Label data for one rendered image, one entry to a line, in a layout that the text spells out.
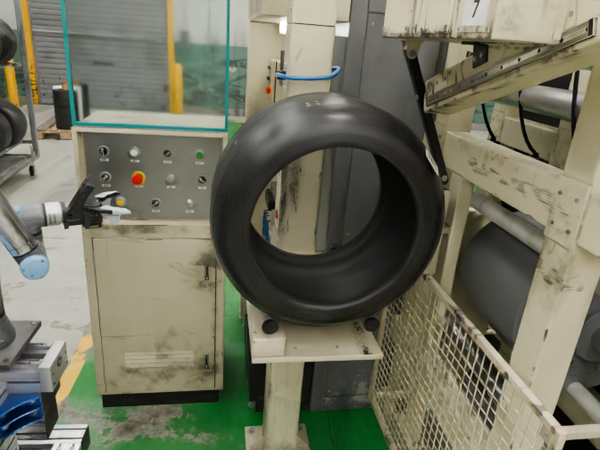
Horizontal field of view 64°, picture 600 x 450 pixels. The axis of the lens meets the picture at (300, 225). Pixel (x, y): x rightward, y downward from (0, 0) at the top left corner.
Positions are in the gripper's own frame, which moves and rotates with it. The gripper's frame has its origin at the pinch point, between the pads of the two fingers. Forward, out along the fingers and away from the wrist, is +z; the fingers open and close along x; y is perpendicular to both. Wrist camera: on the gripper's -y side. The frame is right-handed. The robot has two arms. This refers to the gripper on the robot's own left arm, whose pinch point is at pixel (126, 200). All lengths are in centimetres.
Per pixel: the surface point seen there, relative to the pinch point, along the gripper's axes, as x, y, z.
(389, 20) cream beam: 42, -68, 61
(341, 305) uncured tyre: 77, -3, 35
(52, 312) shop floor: -105, 122, -21
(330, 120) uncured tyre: 67, -48, 29
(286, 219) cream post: 35, -5, 42
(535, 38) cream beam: 96, -72, 48
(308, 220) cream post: 38, -5, 49
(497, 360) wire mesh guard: 111, -9, 52
